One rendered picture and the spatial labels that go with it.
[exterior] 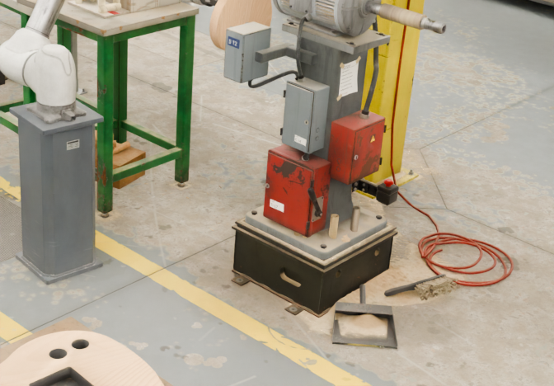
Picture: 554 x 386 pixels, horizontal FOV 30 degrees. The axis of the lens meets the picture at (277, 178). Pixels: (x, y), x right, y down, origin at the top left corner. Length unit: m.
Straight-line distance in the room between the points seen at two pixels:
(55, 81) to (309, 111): 1.00
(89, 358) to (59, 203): 2.12
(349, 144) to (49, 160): 1.19
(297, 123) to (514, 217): 1.64
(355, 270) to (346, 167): 0.50
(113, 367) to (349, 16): 2.10
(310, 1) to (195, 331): 1.36
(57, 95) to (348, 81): 1.15
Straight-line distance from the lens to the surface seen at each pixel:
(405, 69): 5.26
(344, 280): 4.33
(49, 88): 4.16
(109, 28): 4.57
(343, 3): 3.91
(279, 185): 4.21
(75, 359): 2.23
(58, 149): 4.19
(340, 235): 4.29
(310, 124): 4.05
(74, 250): 4.44
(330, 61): 4.03
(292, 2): 4.05
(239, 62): 4.00
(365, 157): 4.15
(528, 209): 5.44
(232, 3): 4.40
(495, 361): 4.21
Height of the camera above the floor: 2.34
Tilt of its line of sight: 26 degrees down
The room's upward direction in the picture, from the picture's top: 5 degrees clockwise
